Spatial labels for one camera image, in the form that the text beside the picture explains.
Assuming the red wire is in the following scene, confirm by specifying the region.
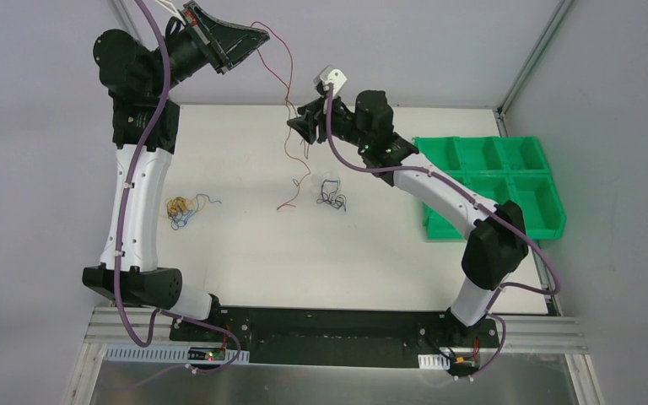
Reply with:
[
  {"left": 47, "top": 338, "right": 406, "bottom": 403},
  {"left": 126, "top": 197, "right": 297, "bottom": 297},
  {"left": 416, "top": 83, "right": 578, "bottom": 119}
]
[{"left": 250, "top": 21, "right": 313, "bottom": 213}]

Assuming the purple wire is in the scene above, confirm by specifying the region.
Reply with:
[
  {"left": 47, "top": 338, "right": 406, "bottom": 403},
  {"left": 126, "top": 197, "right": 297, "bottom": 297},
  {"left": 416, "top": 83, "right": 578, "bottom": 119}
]
[{"left": 316, "top": 190, "right": 348, "bottom": 213}]

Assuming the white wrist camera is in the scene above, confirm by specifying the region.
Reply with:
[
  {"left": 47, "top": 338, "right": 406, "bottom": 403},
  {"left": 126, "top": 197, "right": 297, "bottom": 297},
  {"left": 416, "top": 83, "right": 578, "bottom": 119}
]
[
  {"left": 155, "top": 0, "right": 186, "bottom": 24},
  {"left": 314, "top": 65, "right": 348, "bottom": 95}
]

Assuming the control circuit board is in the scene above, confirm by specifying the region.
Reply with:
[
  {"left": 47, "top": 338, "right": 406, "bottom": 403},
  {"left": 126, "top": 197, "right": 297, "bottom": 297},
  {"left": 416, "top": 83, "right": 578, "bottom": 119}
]
[
  {"left": 187, "top": 347, "right": 226, "bottom": 362},
  {"left": 451, "top": 356, "right": 479, "bottom": 370}
]

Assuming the green divided plastic bin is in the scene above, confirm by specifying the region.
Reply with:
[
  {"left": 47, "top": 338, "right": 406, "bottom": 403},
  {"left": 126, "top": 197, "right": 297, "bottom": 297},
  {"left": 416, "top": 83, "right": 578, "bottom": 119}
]
[{"left": 414, "top": 137, "right": 566, "bottom": 241}]

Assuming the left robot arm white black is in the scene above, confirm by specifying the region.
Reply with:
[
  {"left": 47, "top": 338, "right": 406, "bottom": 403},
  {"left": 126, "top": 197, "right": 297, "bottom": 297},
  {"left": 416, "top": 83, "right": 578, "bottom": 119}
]
[{"left": 82, "top": 1, "right": 269, "bottom": 342}]

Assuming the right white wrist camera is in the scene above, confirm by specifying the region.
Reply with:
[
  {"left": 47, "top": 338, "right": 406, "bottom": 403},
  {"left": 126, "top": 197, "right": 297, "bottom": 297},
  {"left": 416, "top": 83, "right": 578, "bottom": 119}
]
[{"left": 314, "top": 65, "right": 348, "bottom": 95}]

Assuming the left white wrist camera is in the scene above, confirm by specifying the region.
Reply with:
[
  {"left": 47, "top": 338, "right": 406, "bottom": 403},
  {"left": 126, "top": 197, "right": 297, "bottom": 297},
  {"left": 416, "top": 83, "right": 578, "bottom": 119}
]
[{"left": 155, "top": 0, "right": 186, "bottom": 24}]

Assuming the left control circuit board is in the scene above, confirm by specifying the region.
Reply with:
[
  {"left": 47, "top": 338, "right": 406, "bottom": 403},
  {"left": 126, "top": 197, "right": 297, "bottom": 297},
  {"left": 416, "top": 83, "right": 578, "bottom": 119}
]
[{"left": 187, "top": 347, "right": 226, "bottom": 362}]

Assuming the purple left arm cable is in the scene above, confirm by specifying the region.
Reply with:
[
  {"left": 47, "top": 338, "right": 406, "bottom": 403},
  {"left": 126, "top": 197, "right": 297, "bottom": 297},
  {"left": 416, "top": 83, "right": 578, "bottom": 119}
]
[{"left": 112, "top": 0, "right": 242, "bottom": 375}]

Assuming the aluminium frame rail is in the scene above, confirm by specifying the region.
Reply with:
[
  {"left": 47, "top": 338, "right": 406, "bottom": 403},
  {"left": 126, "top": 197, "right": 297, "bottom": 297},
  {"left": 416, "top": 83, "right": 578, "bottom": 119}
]
[{"left": 84, "top": 306, "right": 589, "bottom": 354}]

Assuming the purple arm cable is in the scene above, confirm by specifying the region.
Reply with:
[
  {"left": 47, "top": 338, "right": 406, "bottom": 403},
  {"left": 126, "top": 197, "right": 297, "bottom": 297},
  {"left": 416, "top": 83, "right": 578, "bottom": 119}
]
[
  {"left": 323, "top": 84, "right": 563, "bottom": 382},
  {"left": 112, "top": 0, "right": 242, "bottom": 375}
]

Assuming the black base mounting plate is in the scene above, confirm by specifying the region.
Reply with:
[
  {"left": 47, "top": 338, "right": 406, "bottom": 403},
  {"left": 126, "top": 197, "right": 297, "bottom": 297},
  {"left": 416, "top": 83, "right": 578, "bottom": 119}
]
[{"left": 170, "top": 306, "right": 500, "bottom": 369}]

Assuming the yellow blue wire bundle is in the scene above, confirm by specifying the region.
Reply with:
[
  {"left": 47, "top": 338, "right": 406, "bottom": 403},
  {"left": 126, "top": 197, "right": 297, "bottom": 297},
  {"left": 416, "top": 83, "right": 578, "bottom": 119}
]
[{"left": 166, "top": 193, "right": 224, "bottom": 231}]

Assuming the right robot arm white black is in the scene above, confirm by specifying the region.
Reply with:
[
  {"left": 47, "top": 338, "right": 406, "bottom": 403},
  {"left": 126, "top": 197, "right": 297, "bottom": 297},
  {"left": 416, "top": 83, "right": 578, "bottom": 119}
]
[{"left": 287, "top": 90, "right": 529, "bottom": 346}]

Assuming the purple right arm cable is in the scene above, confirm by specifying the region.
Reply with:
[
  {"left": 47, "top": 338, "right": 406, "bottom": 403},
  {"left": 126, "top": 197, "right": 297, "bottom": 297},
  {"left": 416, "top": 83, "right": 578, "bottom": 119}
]
[{"left": 323, "top": 84, "right": 563, "bottom": 382}]

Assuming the right control circuit board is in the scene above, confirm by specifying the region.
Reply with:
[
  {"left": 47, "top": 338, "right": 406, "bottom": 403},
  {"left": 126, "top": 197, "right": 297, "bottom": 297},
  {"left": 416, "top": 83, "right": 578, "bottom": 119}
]
[{"left": 451, "top": 356, "right": 479, "bottom": 370}]

